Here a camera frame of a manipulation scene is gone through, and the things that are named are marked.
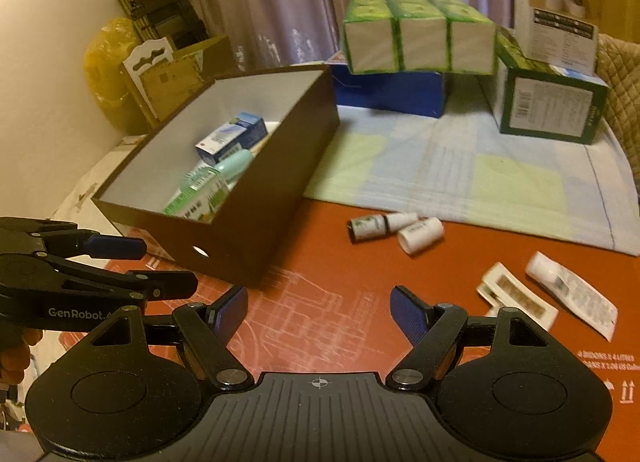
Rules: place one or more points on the white small bottle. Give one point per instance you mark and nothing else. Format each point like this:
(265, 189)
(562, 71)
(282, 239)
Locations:
(420, 234)

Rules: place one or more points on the green white packet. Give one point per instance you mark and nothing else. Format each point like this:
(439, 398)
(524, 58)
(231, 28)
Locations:
(200, 204)

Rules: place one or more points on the brown storage box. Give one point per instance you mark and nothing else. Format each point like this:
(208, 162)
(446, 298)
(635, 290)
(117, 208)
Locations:
(280, 182)

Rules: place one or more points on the person's left hand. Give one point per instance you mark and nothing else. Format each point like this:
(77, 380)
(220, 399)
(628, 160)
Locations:
(12, 359)

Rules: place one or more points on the green tissue pack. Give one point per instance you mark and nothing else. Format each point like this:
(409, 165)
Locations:
(420, 42)

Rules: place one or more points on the dark small dropper bottle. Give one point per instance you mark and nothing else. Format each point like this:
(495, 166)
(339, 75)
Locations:
(367, 227)

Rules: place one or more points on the mint handheld fan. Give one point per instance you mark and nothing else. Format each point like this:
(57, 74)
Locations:
(235, 164)

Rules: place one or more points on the pastel checked cloth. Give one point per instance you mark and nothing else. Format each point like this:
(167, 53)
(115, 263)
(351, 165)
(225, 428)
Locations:
(425, 157)

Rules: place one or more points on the beige quilted cover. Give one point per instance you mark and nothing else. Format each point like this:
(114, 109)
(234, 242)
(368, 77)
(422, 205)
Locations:
(620, 67)

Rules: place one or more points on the blue white medicine box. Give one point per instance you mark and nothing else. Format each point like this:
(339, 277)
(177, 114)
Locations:
(230, 137)

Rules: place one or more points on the white carved wooden board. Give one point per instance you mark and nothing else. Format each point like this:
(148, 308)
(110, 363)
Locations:
(150, 54)

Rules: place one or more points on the green cardboard box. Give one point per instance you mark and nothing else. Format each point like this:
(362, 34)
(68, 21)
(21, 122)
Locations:
(545, 102)

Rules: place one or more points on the white squeeze tube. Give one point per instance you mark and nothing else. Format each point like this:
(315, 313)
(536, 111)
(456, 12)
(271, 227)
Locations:
(575, 292)

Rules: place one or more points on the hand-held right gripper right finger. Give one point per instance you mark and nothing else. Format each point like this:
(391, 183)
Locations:
(407, 314)

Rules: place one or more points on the white plastic clip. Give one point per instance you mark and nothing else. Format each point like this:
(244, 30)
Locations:
(515, 294)

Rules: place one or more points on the yellow plastic bag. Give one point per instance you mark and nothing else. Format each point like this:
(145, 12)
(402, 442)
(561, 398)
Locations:
(102, 72)

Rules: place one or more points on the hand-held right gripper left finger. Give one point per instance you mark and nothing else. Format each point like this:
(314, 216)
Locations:
(230, 312)

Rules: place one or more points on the tan cardboard box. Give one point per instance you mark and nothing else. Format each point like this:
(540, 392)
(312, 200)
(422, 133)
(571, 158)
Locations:
(170, 82)

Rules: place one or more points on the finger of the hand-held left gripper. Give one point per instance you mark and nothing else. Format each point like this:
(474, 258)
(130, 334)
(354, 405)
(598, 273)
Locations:
(115, 248)
(170, 286)

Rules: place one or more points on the red printed cardboard sheet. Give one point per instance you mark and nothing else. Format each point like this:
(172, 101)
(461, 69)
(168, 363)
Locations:
(325, 252)

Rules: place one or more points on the white photo print box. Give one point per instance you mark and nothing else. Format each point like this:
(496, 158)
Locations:
(560, 17)

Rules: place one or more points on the blue cardboard box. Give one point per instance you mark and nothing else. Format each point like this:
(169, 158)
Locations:
(390, 89)

